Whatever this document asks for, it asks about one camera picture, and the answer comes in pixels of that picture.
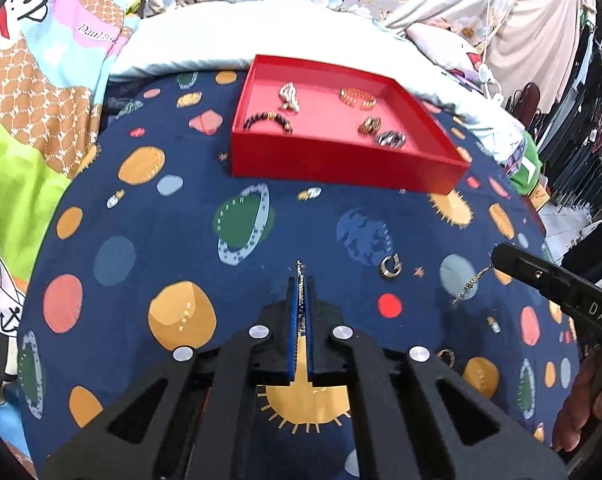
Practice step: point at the gold twisted cuff bangle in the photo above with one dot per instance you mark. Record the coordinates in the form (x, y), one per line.
(357, 98)

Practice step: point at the hanging dark clothes rack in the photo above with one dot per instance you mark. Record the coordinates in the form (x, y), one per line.
(571, 143)

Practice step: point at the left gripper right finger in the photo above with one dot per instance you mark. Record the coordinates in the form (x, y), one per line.
(412, 416)

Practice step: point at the red shallow tray box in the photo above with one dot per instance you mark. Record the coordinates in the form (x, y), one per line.
(291, 125)

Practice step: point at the gold hoop earring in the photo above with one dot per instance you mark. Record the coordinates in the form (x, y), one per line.
(390, 267)

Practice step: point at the dark red chair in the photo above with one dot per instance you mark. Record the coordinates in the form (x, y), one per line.
(524, 104)

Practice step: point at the light blue duvet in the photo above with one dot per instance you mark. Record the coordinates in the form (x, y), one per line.
(216, 34)

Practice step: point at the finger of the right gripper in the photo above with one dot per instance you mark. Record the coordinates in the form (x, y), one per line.
(576, 297)

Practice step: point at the pink cartoon plush pillow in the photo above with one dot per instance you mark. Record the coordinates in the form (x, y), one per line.
(444, 48)

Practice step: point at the person's right hand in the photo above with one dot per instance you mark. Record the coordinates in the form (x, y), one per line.
(581, 403)

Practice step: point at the gold link wristwatch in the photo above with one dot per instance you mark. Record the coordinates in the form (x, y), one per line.
(370, 126)

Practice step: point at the silver purple-dial wristwatch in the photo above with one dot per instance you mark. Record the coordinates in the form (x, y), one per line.
(390, 139)

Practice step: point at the green white cloth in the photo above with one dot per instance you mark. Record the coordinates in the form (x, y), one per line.
(523, 167)

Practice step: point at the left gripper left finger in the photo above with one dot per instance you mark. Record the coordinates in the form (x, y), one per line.
(191, 417)

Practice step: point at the beige curtain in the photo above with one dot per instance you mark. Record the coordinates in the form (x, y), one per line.
(537, 44)

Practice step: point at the colourful monkey cartoon blanket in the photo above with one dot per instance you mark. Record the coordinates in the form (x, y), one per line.
(55, 60)

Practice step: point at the navy planet print bedsheet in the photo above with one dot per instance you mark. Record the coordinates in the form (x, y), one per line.
(155, 244)

